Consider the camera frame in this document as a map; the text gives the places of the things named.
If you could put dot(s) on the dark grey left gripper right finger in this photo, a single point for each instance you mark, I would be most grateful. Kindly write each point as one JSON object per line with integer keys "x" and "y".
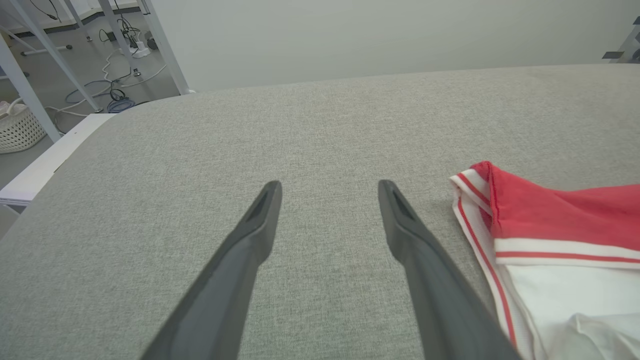
{"x": 440, "y": 290}

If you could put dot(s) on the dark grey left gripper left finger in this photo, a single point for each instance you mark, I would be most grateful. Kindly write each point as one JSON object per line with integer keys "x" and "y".
{"x": 225, "y": 280}

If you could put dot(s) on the red and white shirt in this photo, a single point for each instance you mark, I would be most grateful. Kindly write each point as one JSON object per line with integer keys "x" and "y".
{"x": 560, "y": 225}

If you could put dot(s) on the grey fabric sofa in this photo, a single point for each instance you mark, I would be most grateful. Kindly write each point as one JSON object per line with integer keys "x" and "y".
{"x": 325, "y": 140}

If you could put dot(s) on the white power strip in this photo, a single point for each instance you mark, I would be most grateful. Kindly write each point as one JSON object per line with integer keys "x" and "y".
{"x": 141, "y": 50}

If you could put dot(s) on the white woven laundry basket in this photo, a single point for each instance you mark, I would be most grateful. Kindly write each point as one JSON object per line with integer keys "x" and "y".
{"x": 20, "y": 130}

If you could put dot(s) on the black tape on metal stand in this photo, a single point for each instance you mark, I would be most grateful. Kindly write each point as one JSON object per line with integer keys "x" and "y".
{"x": 625, "y": 47}

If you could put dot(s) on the grey metal frame leg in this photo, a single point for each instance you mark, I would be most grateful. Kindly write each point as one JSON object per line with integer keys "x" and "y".
{"x": 117, "y": 35}
{"x": 60, "y": 55}
{"x": 27, "y": 90}
{"x": 167, "y": 50}

